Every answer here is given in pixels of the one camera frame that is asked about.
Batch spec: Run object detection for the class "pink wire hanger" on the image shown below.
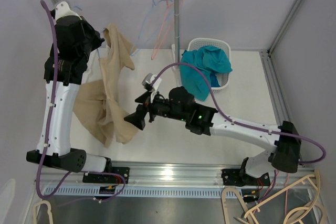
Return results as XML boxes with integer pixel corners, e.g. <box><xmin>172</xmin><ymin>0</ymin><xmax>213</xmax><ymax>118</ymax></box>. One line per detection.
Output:
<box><xmin>151</xmin><ymin>0</ymin><xmax>184</xmax><ymax>60</ymax></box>

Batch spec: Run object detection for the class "beige tank top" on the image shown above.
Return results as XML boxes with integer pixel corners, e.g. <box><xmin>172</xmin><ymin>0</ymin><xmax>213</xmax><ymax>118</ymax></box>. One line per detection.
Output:
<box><xmin>74</xmin><ymin>23</ymin><xmax>138</xmax><ymax>147</ymax></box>

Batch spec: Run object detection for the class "dark blue t shirt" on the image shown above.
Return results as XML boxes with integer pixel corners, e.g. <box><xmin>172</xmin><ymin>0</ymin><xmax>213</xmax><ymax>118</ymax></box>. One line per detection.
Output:
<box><xmin>209</xmin><ymin>73</ymin><xmax>220</xmax><ymax>88</ymax></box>

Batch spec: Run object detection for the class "beige wooden hangers pile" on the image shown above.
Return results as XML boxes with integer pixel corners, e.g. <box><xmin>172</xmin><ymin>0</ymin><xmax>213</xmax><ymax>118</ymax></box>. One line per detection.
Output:
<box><xmin>220</xmin><ymin>169</ymin><xmax>330</xmax><ymax>223</ymax></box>

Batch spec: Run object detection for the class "light blue hanger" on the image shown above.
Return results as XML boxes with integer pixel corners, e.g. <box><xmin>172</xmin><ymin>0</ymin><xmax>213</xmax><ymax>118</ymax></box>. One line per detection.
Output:
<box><xmin>79</xmin><ymin>15</ymin><xmax>105</xmax><ymax>52</ymax></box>
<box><xmin>131</xmin><ymin>0</ymin><xmax>172</xmax><ymax>57</ymax></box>

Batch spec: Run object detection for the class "beige hanger bottom left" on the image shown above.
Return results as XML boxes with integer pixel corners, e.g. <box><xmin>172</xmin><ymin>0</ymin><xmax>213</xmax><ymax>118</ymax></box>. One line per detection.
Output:
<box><xmin>31</xmin><ymin>200</ymin><xmax>55</xmax><ymax>224</ymax></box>

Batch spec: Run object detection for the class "aluminium corner frame post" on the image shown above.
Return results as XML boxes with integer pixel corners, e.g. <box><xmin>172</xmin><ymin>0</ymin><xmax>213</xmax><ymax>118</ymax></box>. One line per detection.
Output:
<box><xmin>268</xmin><ymin>0</ymin><xmax>305</xmax><ymax>56</ymax></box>

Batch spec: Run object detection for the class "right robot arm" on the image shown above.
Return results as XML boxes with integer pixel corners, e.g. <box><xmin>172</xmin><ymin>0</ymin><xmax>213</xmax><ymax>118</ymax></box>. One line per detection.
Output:
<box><xmin>124</xmin><ymin>87</ymin><xmax>301</xmax><ymax>186</ymax></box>

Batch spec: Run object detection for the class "white perforated plastic basket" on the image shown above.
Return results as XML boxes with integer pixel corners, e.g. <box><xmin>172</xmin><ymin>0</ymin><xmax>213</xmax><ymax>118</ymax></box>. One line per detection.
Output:
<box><xmin>187</xmin><ymin>38</ymin><xmax>231</xmax><ymax>93</ymax></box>

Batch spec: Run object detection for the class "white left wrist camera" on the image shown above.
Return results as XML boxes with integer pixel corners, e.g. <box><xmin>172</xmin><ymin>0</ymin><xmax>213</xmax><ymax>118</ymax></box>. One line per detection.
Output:
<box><xmin>50</xmin><ymin>1</ymin><xmax>82</xmax><ymax>21</ymax></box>

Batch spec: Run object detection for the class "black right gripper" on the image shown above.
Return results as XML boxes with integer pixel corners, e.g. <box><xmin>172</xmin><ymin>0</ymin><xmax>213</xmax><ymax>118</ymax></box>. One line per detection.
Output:
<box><xmin>124</xmin><ymin>89</ymin><xmax>187</xmax><ymax>131</ymax></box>

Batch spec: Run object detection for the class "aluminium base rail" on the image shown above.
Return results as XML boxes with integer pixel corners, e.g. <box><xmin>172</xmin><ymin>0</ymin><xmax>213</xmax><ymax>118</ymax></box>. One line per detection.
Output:
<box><xmin>34</xmin><ymin>158</ymin><xmax>316</xmax><ymax>198</ymax></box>

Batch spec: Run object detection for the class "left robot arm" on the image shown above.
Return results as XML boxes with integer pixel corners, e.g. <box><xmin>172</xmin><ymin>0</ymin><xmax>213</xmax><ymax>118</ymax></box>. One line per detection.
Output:
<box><xmin>26</xmin><ymin>15</ymin><xmax>113</xmax><ymax>183</ymax></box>

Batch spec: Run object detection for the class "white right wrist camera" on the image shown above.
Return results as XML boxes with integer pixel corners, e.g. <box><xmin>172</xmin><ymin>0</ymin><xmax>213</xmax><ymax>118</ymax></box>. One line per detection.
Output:
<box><xmin>142</xmin><ymin>73</ymin><xmax>162</xmax><ymax>103</ymax></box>

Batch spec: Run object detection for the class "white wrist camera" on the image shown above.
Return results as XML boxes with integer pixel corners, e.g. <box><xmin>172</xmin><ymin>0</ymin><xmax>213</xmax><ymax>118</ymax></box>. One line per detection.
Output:
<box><xmin>142</xmin><ymin>73</ymin><xmax>162</xmax><ymax>103</ymax></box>
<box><xmin>50</xmin><ymin>1</ymin><xmax>82</xmax><ymax>21</ymax></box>

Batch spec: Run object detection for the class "teal t shirt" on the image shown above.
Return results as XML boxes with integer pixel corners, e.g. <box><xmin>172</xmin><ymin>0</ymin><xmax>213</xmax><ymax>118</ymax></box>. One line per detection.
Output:
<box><xmin>180</xmin><ymin>46</ymin><xmax>232</xmax><ymax>101</ymax></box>

